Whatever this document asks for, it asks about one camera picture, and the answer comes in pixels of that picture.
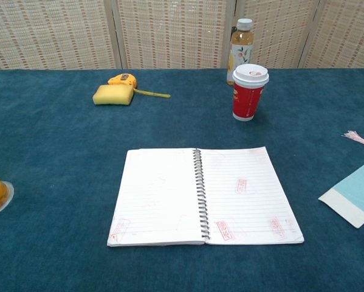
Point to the blue and cream bookmark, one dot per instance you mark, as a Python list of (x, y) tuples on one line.
[(353, 194)]

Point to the open spiral lined notebook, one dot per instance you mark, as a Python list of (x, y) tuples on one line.
[(169, 197)]

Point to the red paper cup white lid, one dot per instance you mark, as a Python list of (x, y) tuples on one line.
[(248, 97)]

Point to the yellow sponge block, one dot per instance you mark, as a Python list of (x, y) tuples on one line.
[(112, 95)]

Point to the yellow tape measure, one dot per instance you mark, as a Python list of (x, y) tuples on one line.
[(124, 79)]

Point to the woven folding screen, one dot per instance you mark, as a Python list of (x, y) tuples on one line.
[(175, 33)]

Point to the yellow tea bottle white cap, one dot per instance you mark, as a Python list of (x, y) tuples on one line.
[(241, 45)]

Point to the blue table cloth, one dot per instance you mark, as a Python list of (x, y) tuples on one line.
[(63, 182)]

